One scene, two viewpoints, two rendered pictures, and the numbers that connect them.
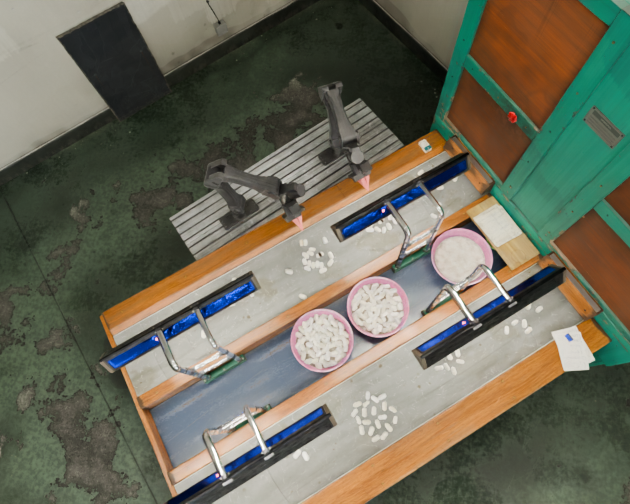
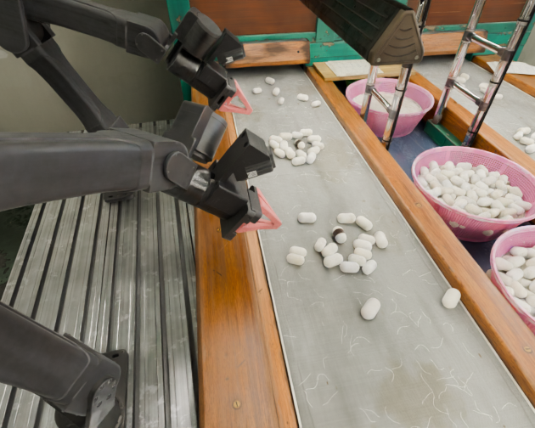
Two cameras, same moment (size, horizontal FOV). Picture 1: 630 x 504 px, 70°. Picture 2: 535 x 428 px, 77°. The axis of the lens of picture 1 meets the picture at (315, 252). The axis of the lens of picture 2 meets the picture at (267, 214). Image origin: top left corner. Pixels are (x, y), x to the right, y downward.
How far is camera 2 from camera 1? 1.71 m
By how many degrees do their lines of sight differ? 47
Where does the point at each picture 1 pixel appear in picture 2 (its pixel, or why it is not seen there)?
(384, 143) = (160, 131)
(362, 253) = (352, 179)
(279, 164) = (53, 267)
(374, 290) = (433, 184)
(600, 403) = not seen: hidden behind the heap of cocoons
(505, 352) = (527, 105)
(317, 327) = not seen: outside the picture
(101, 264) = not seen: outside the picture
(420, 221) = (318, 116)
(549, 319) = (475, 76)
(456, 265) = not seen: hidden behind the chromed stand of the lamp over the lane
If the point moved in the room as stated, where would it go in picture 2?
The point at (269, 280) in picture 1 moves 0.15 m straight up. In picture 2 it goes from (388, 375) to (422, 318)
